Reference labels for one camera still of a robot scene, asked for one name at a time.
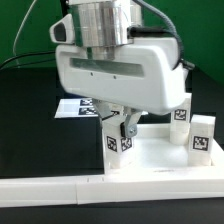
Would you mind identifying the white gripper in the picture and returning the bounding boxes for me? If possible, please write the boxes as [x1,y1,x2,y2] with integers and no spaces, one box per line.
[56,37,186,138]

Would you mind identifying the white square tabletop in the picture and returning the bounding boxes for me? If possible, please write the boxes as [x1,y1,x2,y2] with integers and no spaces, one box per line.
[103,124,224,173]

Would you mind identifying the white sheet with tags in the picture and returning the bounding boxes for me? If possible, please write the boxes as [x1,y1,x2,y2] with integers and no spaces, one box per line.
[55,98,98,118]

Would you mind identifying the white L-shaped obstacle fence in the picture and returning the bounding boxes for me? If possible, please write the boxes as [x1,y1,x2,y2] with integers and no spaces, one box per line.
[0,144,224,208]

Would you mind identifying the black cable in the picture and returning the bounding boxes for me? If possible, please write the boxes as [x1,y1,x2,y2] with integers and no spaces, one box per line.
[0,49,58,70]

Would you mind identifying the grey cable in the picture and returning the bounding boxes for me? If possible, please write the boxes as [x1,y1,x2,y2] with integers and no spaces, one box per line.
[12,0,38,58]

